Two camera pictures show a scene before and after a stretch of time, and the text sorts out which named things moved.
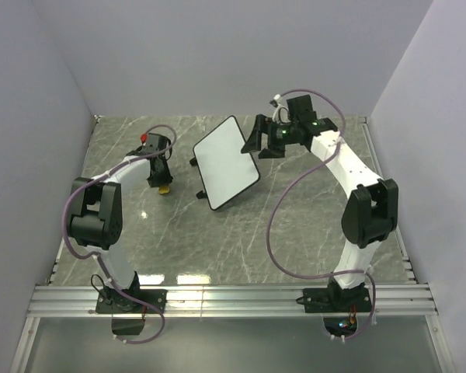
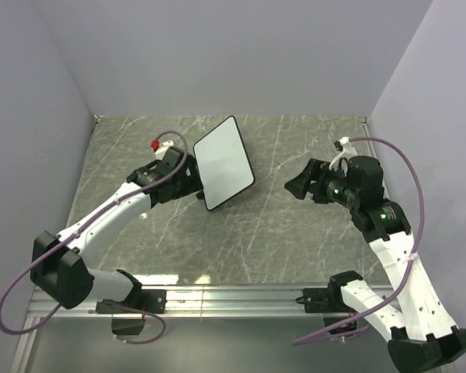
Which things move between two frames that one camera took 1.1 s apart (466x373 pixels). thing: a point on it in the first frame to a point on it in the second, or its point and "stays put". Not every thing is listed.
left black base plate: [117, 301] stays put
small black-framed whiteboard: [224, 170] stays put
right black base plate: [336, 300] stays put
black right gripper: [255, 143] to [299, 185]
